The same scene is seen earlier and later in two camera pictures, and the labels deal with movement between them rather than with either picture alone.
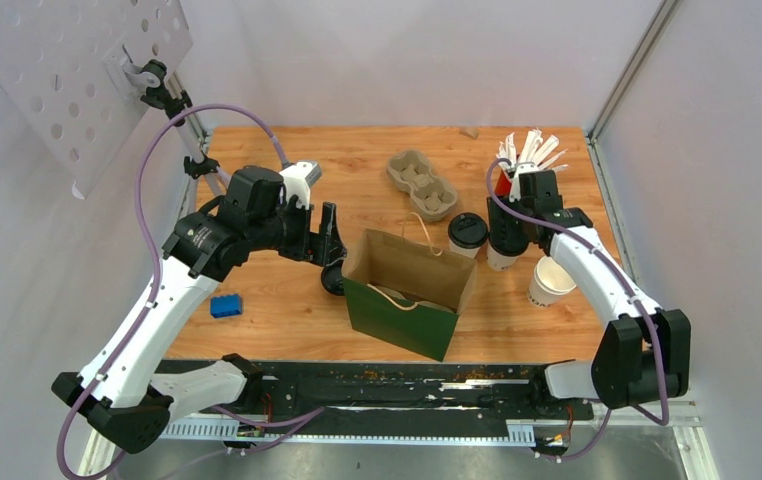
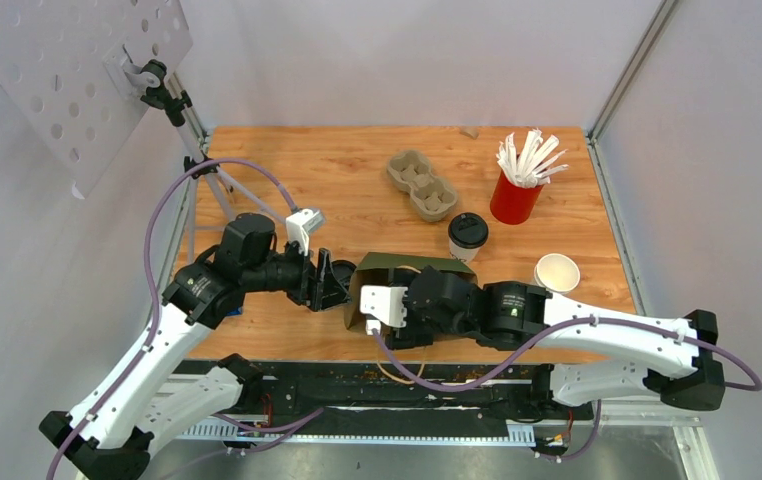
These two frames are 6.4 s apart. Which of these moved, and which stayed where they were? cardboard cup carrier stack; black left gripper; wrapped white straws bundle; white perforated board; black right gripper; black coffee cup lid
Moved: black left gripper; black right gripper
Stayed: black coffee cup lid; wrapped white straws bundle; white perforated board; cardboard cup carrier stack
